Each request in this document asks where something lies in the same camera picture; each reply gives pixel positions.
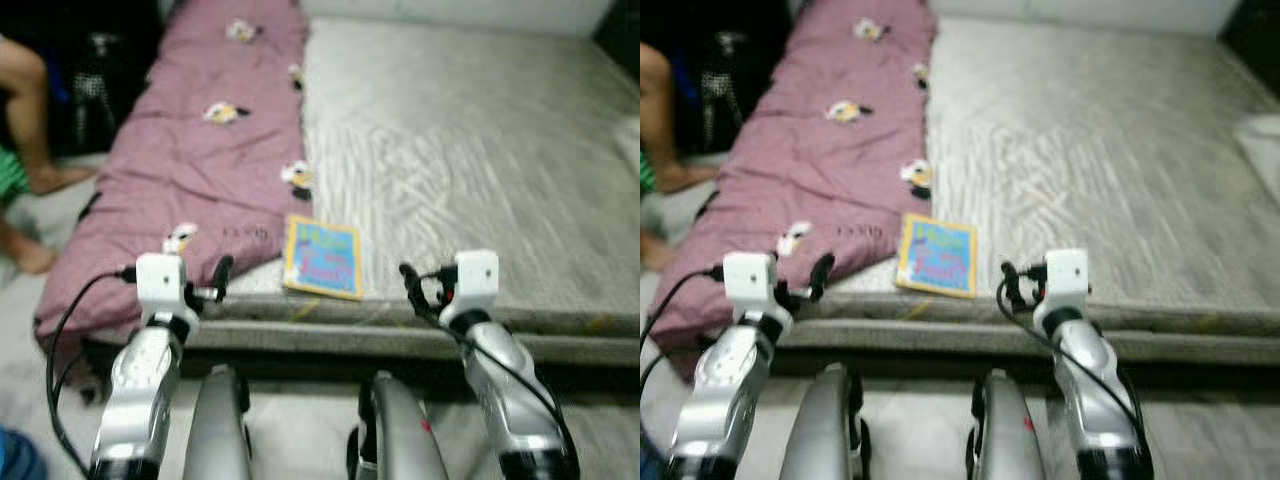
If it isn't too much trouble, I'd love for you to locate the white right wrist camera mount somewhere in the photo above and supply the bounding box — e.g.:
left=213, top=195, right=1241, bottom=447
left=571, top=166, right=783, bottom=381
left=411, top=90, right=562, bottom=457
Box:
left=1033, top=247, right=1092, bottom=323
left=438, top=249, right=500, bottom=328

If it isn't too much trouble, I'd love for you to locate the white pillow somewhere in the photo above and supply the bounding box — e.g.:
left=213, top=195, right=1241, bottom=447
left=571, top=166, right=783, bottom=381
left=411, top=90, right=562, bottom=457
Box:
left=1233, top=112, right=1280, bottom=208

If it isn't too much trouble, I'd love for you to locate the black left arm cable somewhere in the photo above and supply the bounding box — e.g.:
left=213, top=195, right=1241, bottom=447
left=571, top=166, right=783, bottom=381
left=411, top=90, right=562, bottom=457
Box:
left=640, top=264, right=727, bottom=396
left=44, top=266, right=139, bottom=473

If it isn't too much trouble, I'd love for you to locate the colourful children's book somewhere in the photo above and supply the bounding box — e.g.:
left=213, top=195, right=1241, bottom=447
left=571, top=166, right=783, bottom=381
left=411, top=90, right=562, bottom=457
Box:
left=894, top=211, right=980, bottom=300
left=282, top=213, right=365, bottom=302

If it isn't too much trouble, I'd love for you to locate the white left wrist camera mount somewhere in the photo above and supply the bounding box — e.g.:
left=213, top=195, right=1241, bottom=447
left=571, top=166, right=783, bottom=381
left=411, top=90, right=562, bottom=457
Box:
left=721, top=250, right=778, bottom=315
left=134, top=252, right=189, bottom=315

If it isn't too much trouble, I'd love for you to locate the purple cartoon print blanket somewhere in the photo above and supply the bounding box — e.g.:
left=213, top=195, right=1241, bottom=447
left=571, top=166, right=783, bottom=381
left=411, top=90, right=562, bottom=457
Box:
left=33, top=0, right=313, bottom=351
left=648, top=0, right=938, bottom=356

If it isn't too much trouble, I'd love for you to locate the silver robot left leg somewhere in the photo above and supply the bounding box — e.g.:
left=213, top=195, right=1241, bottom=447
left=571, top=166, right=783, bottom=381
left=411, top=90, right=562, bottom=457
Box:
left=180, top=363, right=257, bottom=480
left=778, top=361, right=873, bottom=480

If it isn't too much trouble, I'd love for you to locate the silver robot right leg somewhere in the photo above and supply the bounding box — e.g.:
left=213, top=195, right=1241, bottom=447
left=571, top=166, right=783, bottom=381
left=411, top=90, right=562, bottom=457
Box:
left=963, top=367, right=1053, bottom=480
left=345, top=370, right=453, bottom=480

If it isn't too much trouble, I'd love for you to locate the person's bare leg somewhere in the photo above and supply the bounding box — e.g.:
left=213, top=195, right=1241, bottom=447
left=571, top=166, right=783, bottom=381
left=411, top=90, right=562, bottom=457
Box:
left=0, top=35, right=101, bottom=197
left=640, top=45, right=723, bottom=197

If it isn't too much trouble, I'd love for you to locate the black mesh stand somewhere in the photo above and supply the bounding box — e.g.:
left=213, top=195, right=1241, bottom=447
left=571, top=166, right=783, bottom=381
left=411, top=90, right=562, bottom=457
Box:
left=62, top=30, right=133, bottom=153
left=690, top=30, right=763, bottom=153

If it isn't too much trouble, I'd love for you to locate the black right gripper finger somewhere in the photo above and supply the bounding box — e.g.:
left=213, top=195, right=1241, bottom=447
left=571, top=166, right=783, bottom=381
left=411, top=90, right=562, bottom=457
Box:
left=398, top=261, right=431, bottom=316
left=998, top=259, right=1027, bottom=313

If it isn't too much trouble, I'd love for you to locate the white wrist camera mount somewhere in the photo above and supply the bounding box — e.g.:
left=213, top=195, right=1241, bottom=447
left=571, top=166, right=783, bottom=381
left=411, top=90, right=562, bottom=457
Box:
left=1033, top=247, right=1092, bottom=323
left=438, top=249, right=500, bottom=328
left=134, top=252, right=189, bottom=315
left=721, top=250, right=778, bottom=315

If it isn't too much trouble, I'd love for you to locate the dark bed base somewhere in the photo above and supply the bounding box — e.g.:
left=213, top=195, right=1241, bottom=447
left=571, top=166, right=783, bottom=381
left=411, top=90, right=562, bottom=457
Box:
left=690, top=340, right=1280, bottom=396
left=85, top=340, right=641, bottom=396

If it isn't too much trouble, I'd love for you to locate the silver robot leg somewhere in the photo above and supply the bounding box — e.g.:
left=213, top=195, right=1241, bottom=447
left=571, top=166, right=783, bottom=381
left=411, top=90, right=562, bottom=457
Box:
left=345, top=370, right=453, bottom=480
left=778, top=361, right=873, bottom=480
left=180, top=363, right=257, bottom=480
left=963, top=367, right=1053, bottom=480

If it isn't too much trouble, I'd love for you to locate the person's bare foot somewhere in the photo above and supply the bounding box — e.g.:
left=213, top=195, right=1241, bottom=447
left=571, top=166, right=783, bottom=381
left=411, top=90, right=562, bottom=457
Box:
left=0, top=215, right=58, bottom=277
left=640, top=230, right=678, bottom=273

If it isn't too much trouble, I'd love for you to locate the white quilted mattress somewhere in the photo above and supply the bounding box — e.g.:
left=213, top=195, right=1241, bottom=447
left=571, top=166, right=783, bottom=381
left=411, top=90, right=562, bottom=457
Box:
left=770, top=14, right=1280, bottom=369
left=85, top=14, right=641, bottom=369

